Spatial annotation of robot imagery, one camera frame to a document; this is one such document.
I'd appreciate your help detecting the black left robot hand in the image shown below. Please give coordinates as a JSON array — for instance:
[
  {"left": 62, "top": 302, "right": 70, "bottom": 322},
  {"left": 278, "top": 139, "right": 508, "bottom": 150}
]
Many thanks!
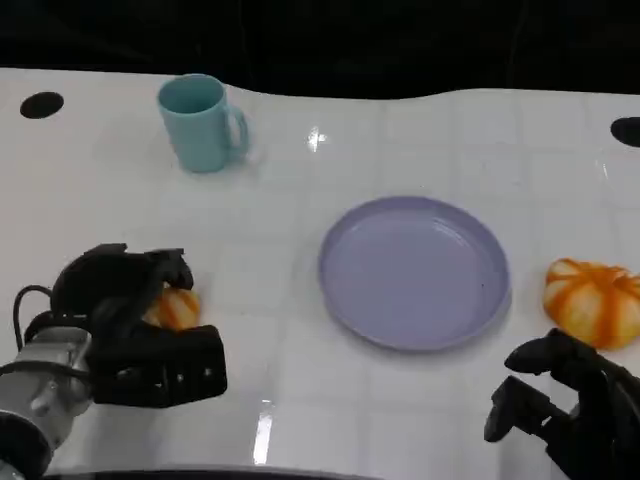
[{"left": 52, "top": 243, "right": 197, "bottom": 347}]

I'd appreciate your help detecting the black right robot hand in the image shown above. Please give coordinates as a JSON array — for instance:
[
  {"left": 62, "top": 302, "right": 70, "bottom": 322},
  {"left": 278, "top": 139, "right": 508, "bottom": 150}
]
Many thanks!
[{"left": 483, "top": 327, "right": 640, "bottom": 480}]

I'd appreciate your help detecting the orange and white bread roll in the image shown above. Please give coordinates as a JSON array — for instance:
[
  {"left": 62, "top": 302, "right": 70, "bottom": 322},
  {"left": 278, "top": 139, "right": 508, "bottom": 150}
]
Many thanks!
[
  {"left": 142, "top": 285, "right": 202, "bottom": 331},
  {"left": 543, "top": 257, "right": 640, "bottom": 350}
]

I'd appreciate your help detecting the pale green mug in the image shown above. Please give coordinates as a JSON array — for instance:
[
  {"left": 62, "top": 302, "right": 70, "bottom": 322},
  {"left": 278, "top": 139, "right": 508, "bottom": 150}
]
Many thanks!
[{"left": 157, "top": 73, "right": 250, "bottom": 174}]

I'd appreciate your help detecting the lilac plate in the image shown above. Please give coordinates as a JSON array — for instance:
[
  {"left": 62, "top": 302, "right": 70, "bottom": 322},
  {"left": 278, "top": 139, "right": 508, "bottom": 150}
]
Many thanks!
[{"left": 318, "top": 195, "right": 512, "bottom": 354}]

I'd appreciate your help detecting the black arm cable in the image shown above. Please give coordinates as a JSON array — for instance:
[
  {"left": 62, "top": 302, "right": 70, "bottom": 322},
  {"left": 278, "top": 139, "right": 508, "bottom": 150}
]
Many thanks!
[{"left": 13, "top": 284, "right": 55, "bottom": 354}]

